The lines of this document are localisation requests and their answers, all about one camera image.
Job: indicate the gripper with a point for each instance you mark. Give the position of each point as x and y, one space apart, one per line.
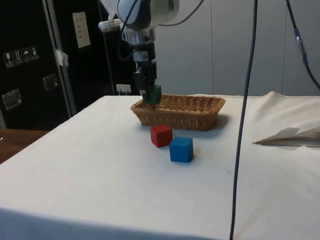
145 53

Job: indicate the green cube block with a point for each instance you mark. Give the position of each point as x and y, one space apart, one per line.
153 96

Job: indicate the wicker basket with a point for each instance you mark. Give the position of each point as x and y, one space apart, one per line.
180 115

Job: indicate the red cube block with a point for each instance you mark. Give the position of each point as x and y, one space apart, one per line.
161 136

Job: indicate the blue cube block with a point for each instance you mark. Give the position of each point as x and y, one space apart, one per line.
181 150

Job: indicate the black cabinet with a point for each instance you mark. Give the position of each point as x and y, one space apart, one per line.
30 75

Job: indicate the white wall socket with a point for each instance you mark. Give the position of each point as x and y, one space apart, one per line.
123 88

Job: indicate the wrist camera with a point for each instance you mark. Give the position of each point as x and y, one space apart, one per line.
108 25

